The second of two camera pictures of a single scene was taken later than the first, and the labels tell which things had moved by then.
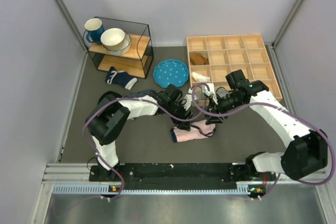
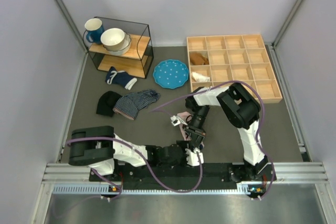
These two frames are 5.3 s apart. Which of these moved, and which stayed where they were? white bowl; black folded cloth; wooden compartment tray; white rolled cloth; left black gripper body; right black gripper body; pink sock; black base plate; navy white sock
Moved: pink sock; left black gripper body; right black gripper body
Stayed: wooden compartment tray; white bowl; navy white sock; black folded cloth; black base plate; white rolled cloth
